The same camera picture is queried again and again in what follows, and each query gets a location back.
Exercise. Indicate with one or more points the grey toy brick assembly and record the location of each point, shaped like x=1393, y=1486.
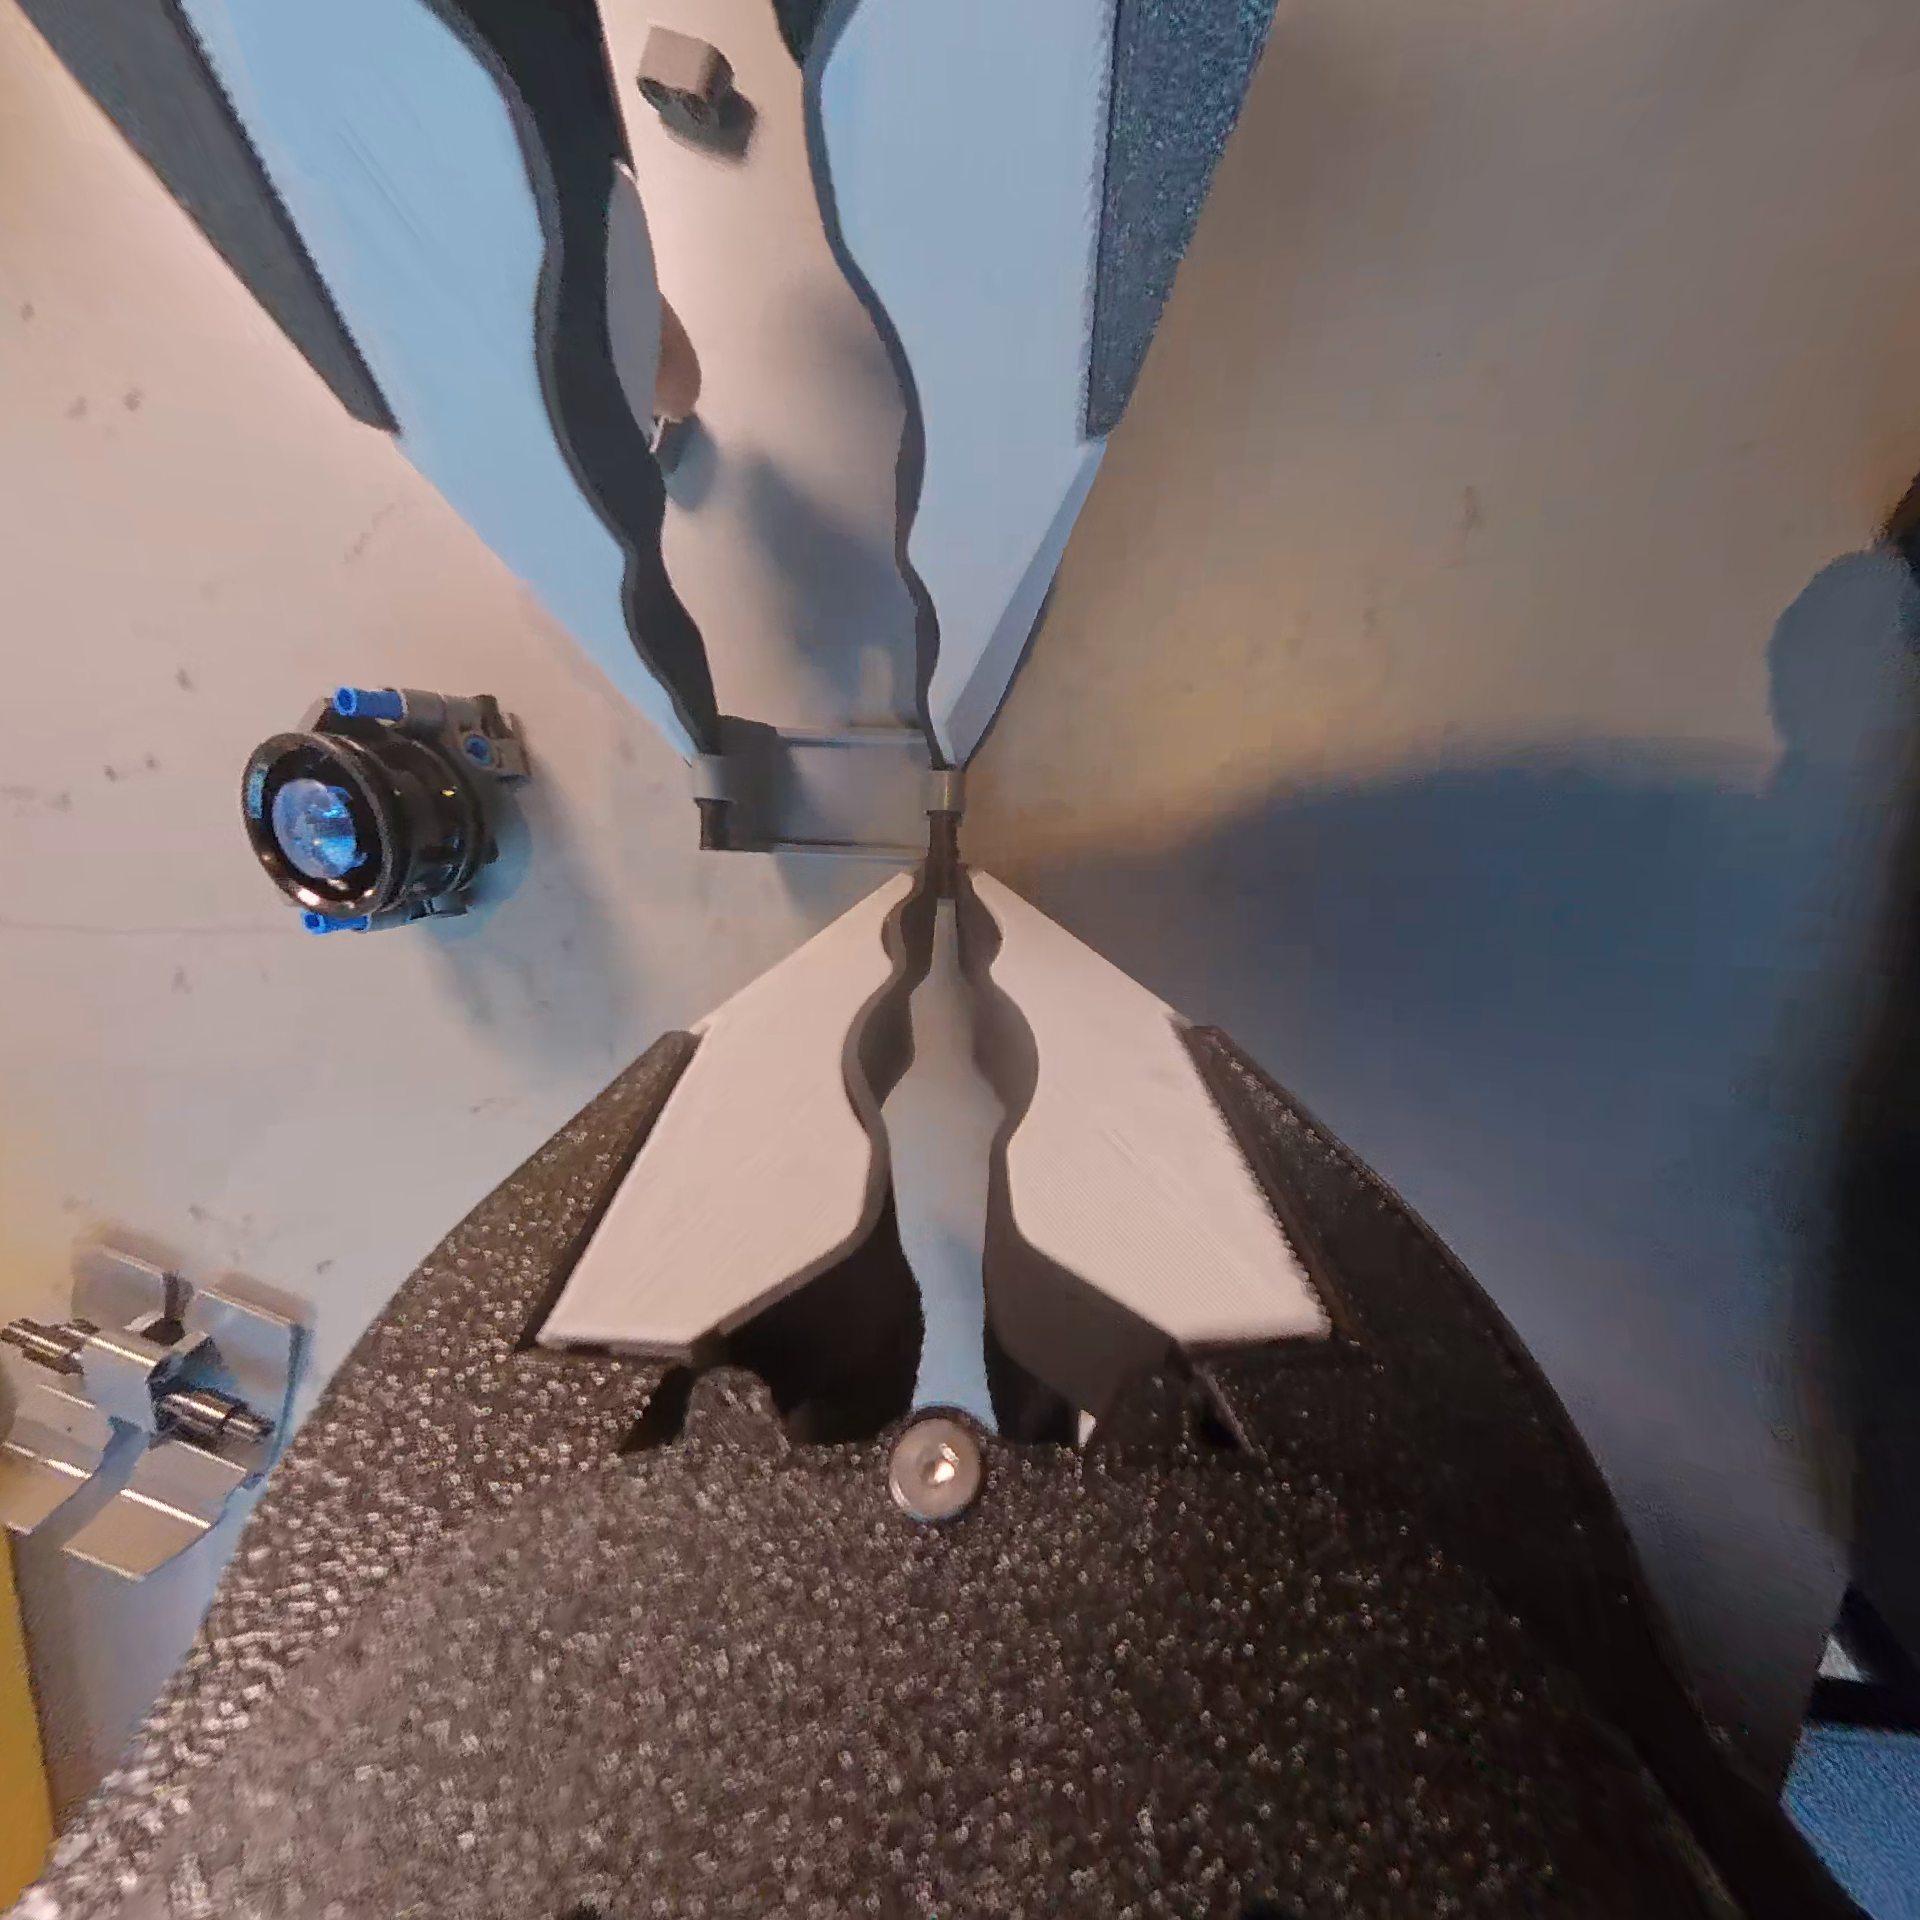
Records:
x=136, y=1499

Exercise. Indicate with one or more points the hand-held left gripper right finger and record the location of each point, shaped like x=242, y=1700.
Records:
x=1142, y=1184

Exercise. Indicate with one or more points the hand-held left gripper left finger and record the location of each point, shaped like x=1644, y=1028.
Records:
x=734, y=1184

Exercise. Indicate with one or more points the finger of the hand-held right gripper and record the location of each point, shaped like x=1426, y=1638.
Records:
x=390, y=194
x=990, y=300

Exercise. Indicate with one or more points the black toy lens assembly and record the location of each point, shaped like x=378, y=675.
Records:
x=324, y=825

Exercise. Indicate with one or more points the grey curved toy panel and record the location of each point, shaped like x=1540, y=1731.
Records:
x=840, y=796

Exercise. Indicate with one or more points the yellow storage bin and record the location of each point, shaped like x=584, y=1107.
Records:
x=20, y=1695

